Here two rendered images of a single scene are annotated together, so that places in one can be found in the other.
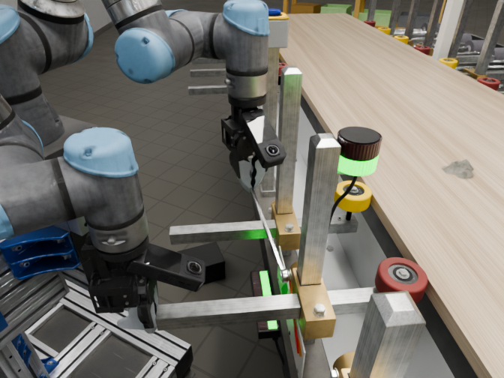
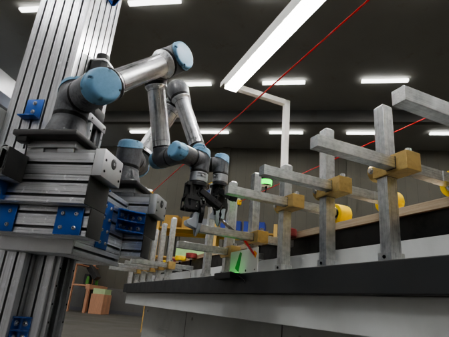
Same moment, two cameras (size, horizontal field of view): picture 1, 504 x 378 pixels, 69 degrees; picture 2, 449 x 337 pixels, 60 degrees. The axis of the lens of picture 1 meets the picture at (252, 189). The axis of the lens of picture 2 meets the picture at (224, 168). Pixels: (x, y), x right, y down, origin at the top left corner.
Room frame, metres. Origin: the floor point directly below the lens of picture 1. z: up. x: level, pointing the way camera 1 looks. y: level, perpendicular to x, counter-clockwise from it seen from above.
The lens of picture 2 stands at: (-1.10, 0.52, 0.56)
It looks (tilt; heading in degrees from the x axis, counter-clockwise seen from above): 20 degrees up; 343
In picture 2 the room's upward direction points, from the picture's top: 5 degrees clockwise
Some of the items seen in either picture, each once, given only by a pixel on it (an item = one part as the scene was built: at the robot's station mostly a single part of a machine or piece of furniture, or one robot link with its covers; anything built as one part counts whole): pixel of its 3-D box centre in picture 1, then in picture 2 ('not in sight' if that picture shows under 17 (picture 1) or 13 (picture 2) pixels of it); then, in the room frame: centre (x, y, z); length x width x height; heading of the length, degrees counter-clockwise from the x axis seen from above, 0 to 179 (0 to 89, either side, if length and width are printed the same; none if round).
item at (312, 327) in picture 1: (311, 296); (255, 239); (0.43, -0.11, 0.85); 0.14 x 0.06 x 0.05; 6
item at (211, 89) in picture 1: (236, 89); (162, 265); (1.65, 0.07, 0.80); 0.44 x 0.03 x 0.04; 96
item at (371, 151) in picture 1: (358, 142); not in sight; (0.46, -0.15, 1.13); 0.06 x 0.06 x 0.02
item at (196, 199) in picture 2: (124, 268); (194, 197); (0.38, 0.19, 0.96); 0.09 x 0.08 x 0.12; 96
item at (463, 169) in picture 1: (462, 166); not in sight; (0.77, -0.51, 0.91); 0.09 x 0.07 x 0.02; 124
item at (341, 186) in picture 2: not in sight; (331, 189); (-0.06, -0.15, 0.95); 0.14 x 0.06 x 0.05; 6
